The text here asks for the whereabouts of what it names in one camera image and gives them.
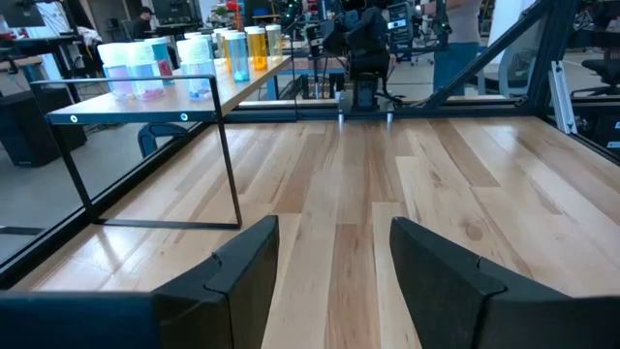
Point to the black floor cabinet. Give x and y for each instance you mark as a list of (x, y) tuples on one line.
[(29, 126)]

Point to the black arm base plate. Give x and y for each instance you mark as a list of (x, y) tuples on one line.
[(368, 109)]

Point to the black office chair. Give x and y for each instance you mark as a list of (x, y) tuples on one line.
[(605, 68)]

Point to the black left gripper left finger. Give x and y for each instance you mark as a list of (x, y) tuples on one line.
[(218, 310)]

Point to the silver aluminium rail piece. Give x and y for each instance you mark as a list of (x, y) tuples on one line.
[(562, 97)]

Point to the blue round object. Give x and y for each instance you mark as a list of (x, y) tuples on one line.
[(145, 140)]

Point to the black diagonal frame strut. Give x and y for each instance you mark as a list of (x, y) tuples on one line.
[(484, 53)]

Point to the clear medicine bottle white cap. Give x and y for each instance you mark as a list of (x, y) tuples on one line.
[(116, 68), (146, 72)]

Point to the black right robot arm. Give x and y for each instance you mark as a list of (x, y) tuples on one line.
[(365, 43)]

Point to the blue medicine bottle clear cap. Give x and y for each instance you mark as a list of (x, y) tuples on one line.
[(196, 68)]

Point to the wooden shelf with black legs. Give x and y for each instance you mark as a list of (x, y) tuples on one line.
[(160, 104)]

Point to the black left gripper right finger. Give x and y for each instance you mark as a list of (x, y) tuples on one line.
[(460, 305)]

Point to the black table edge rail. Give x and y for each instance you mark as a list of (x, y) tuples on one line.
[(290, 114), (586, 143)]

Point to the black upright frame post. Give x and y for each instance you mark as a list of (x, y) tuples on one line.
[(552, 43)]

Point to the person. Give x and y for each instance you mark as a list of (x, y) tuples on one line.
[(457, 48), (142, 24)]

